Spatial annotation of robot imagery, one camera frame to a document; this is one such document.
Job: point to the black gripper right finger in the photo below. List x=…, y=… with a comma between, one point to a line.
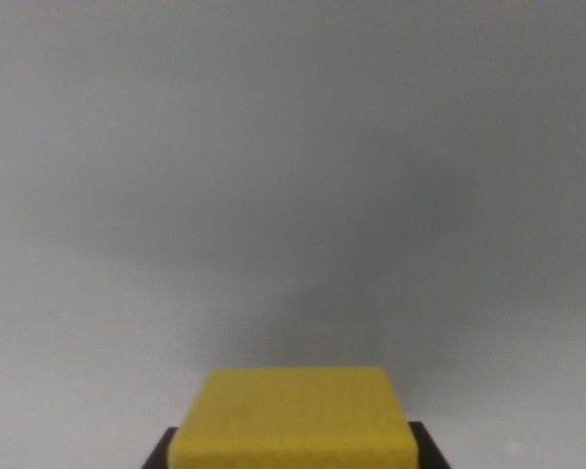
x=430, y=449

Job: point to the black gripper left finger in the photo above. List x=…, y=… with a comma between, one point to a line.
x=160, y=452

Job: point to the yellow cube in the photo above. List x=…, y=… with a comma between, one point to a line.
x=293, y=420

